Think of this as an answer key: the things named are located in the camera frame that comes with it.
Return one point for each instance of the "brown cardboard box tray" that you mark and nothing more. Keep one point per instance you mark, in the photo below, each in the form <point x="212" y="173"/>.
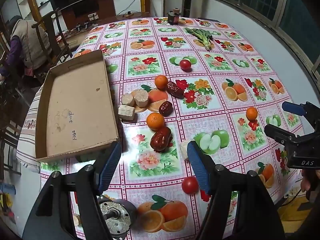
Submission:
<point x="75" y="105"/>

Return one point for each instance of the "striped white cloth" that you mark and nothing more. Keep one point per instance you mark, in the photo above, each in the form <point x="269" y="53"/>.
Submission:
<point x="27" y="130"/>

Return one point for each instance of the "leafy green vegetable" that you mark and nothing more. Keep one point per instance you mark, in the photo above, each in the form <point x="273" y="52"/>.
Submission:
<point x="201" y="36"/>

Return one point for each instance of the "large red jujube date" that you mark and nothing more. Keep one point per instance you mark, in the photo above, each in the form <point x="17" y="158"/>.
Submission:
<point x="161" y="138"/>

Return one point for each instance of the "dark wooden chair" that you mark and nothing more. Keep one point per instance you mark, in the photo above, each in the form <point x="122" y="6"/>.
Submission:
<point x="51" y="30"/>

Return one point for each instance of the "dark glass jar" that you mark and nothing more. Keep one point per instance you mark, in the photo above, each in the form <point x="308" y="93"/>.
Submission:
<point x="173" y="17"/>

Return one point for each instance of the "red tomato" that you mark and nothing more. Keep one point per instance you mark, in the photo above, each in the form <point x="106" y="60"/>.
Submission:
<point x="185" y="64"/>
<point x="190" y="185"/>

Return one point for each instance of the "fruit and flower printed tablecloth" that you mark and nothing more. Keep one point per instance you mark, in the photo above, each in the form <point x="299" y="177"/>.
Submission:
<point x="225" y="55"/>

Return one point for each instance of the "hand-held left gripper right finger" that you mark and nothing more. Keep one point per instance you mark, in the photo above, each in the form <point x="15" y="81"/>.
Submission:
<point x="198" y="167"/>

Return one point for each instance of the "brown wooden television cabinet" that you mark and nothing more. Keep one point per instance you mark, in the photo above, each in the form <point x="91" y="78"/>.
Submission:
<point x="105" y="7"/>

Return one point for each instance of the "person's right hand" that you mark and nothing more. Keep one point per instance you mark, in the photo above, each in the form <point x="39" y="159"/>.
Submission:
<point x="305" y="183"/>

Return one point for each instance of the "small beige pastry cake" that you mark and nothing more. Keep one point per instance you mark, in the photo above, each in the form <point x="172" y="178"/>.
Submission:
<point x="76" y="220"/>

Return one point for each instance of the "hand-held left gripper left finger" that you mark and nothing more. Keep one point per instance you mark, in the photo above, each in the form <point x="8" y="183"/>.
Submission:
<point x="110" y="167"/>

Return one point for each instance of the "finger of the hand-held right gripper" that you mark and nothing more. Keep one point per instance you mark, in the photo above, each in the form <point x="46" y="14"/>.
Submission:
<point x="277" y="131"/>
<point x="292" y="108"/>

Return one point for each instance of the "white power strip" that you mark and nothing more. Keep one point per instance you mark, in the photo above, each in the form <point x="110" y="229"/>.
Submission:
<point x="93" y="17"/>

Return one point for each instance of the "orange tangerine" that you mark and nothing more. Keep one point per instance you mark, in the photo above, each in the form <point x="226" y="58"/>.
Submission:
<point x="251" y="113"/>
<point x="161" y="82"/>
<point x="155" y="121"/>

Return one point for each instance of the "round black metal motor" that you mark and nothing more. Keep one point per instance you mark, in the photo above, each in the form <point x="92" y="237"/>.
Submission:
<point x="115" y="215"/>

